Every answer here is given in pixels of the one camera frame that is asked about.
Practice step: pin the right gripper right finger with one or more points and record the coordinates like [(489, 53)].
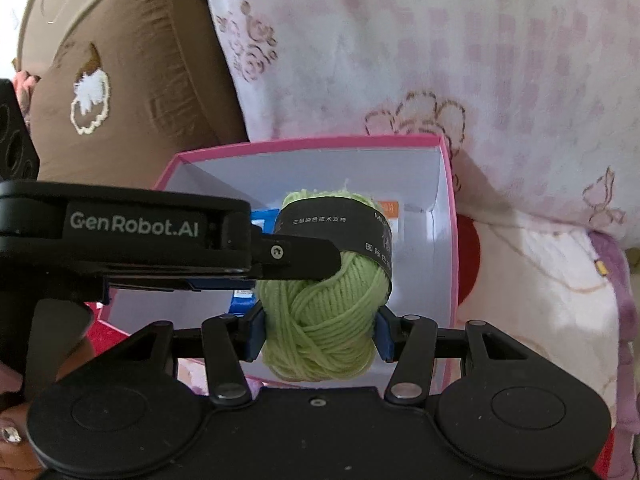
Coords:
[(408, 342)]

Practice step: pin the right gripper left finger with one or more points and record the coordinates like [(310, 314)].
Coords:
[(229, 340)]

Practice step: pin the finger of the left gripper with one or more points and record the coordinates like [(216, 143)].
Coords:
[(286, 257)]

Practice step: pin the green yarn ball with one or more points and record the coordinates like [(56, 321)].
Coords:
[(323, 330)]

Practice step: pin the person's left hand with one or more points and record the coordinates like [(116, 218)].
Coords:
[(18, 460)]

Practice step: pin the brown embroidered cushion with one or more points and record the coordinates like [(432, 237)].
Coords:
[(134, 84)]

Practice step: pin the pink storage box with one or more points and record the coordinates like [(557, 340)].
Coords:
[(409, 176)]

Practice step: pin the bear print fleece blanket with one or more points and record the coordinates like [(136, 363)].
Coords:
[(572, 296)]

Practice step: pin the pink floral pillow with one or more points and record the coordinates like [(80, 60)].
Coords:
[(537, 100)]

